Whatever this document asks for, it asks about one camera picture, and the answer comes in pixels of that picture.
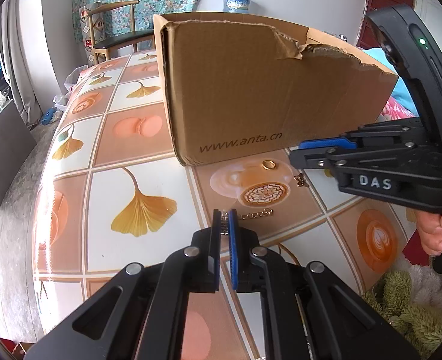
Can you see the blue slipper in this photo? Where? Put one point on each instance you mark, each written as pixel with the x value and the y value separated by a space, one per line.
pixel 49 116

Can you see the dark cabinet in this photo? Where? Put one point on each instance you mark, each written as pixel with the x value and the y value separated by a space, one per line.
pixel 3 150

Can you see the brown cardboard box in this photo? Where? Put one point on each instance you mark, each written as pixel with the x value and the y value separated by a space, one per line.
pixel 243 93

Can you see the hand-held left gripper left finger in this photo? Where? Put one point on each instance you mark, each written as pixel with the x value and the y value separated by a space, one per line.
pixel 215 247

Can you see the leaf-print tile tablecloth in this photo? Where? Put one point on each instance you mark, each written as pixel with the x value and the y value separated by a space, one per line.
pixel 131 150

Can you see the blue water jug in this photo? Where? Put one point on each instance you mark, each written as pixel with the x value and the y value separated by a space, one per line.
pixel 237 2

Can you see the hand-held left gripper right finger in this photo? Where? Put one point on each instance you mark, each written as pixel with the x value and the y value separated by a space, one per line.
pixel 233 251

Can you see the blue pillow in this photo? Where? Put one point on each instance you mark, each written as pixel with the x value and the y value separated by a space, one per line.
pixel 403 93

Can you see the person's right hand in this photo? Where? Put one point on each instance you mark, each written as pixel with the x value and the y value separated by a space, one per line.
pixel 431 232

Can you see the gold butterfly charm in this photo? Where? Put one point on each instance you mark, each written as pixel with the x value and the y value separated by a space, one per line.
pixel 300 180

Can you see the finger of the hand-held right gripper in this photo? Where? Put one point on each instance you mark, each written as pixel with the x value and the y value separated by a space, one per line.
pixel 326 143
pixel 311 159

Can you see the white plastic bag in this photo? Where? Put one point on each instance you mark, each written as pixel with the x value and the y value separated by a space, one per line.
pixel 61 101

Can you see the grey curtain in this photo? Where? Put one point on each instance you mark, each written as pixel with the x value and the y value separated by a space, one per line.
pixel 22 63

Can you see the wooden chair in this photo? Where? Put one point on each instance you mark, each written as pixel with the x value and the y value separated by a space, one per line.
pixel 119 41

